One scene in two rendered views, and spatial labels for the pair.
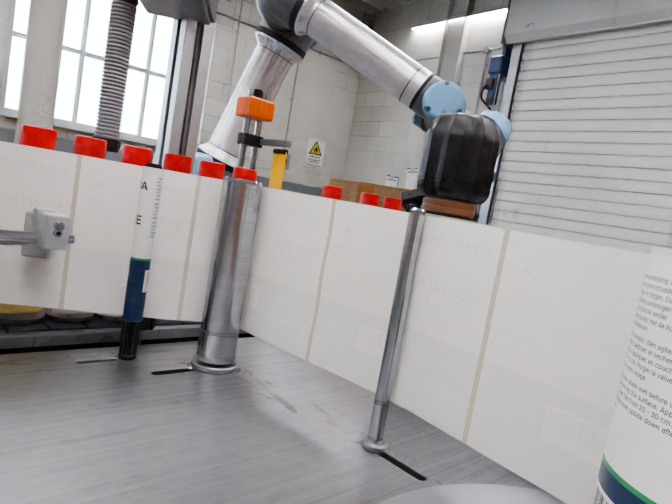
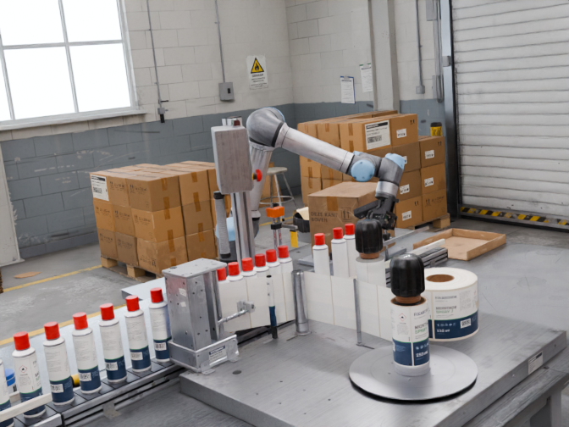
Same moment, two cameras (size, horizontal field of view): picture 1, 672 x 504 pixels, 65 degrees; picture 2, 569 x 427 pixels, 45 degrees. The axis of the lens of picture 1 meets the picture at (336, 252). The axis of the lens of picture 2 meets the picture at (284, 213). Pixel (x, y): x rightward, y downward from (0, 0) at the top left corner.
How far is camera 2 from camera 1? 1.48 m
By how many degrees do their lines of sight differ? 6
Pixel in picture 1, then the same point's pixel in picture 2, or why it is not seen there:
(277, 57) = (264, 152)
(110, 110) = (225, 242)
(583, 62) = not seen: outside the picture
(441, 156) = (361, 240)
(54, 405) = (272, 355)
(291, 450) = (338, 350)
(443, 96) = (361, 169)
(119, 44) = (223, 216)
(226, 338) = (305, 323)
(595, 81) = not seen: outside the picture
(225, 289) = (301, 307)
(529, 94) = not seen: outside the picture
